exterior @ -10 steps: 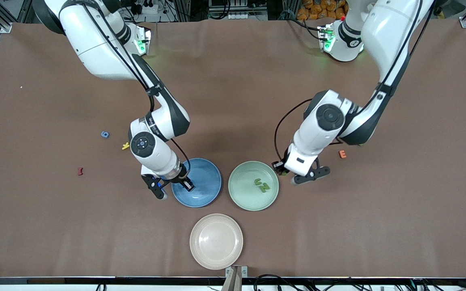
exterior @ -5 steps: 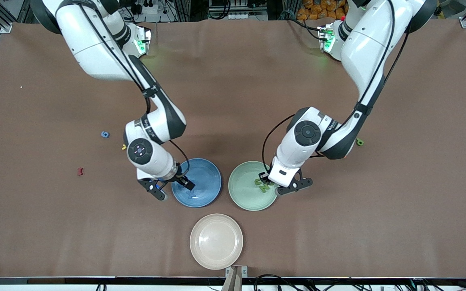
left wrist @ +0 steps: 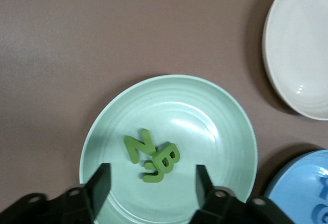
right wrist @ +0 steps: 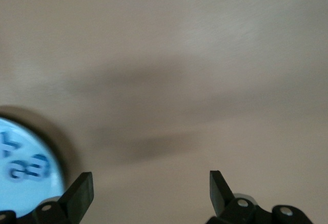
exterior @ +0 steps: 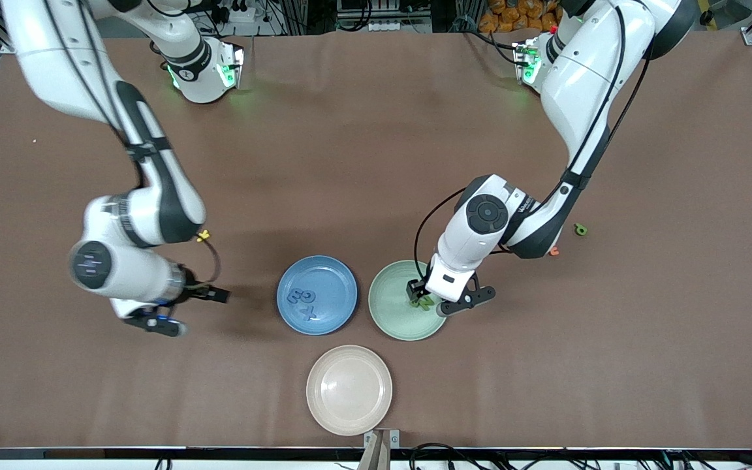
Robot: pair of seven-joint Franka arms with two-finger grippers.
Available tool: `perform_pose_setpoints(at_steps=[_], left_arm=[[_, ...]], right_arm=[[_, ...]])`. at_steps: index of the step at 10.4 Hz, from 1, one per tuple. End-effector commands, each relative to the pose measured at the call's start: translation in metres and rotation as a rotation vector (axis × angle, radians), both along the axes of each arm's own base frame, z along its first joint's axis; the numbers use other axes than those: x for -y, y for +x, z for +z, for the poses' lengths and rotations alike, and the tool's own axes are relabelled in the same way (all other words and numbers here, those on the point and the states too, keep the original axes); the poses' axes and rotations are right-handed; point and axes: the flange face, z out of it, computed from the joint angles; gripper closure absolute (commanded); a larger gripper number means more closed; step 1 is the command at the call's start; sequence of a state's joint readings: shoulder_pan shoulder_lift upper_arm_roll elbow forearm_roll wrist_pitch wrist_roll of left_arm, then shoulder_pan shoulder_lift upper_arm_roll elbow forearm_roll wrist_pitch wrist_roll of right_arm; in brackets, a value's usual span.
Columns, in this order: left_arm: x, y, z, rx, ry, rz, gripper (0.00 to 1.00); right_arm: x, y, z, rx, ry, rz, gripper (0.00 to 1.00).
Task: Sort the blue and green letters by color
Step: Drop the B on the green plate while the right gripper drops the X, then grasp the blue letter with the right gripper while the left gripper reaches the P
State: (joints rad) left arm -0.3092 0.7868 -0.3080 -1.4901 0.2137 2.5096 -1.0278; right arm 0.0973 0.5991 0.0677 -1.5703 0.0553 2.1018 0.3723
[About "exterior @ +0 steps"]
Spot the light green plate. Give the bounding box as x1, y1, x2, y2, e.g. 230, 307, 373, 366
368, 260, 451, 341

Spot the blue plate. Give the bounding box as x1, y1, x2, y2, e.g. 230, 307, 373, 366
277, 255, 358, 336

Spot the beige plate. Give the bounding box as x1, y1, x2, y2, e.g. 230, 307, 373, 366
306, 345, 393, 437

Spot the brown table cover sheet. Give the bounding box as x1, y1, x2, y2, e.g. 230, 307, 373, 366
0, 29, 752, 451

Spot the bag of orange fruit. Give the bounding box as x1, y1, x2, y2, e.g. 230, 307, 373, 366
478, 0, 563, 33

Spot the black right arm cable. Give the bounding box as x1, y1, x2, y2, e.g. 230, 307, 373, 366
43, 0, 222, 288

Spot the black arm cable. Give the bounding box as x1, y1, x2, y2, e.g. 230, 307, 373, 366
413, 0, 651, 283
43, 0, 222, 288

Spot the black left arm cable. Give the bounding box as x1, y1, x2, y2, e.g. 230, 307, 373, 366
413, 0, 651, 283

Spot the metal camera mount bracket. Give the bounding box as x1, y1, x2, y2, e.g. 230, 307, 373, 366
363, 429, 401, 470

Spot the black table edge rail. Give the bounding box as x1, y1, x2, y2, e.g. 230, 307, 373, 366
0, 446, 752, 462

